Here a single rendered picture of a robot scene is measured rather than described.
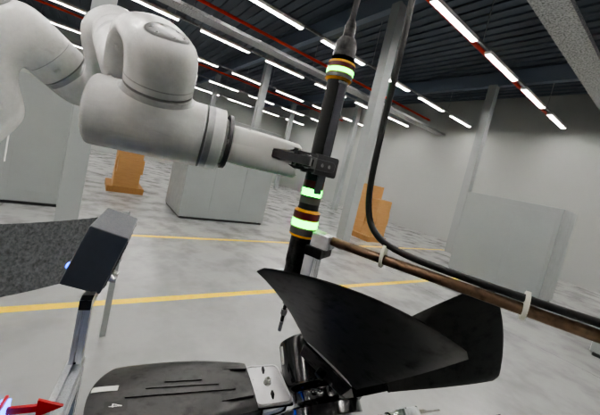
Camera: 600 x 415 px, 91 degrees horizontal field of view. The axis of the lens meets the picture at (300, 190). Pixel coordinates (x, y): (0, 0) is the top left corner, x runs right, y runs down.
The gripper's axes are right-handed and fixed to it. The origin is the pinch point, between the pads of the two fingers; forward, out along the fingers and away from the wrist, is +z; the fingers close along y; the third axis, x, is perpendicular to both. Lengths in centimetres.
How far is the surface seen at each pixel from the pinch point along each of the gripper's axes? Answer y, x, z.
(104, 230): -57, -32, -35
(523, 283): -291, -120, 658
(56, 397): -40, -71, -36
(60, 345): -189, -157, -66
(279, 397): 3.1, -38.3, 1.4
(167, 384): -0.9, -37.5, -15.9
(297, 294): 12.9, -15.9, -5.2
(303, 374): 2.2, -35.2, 5.3
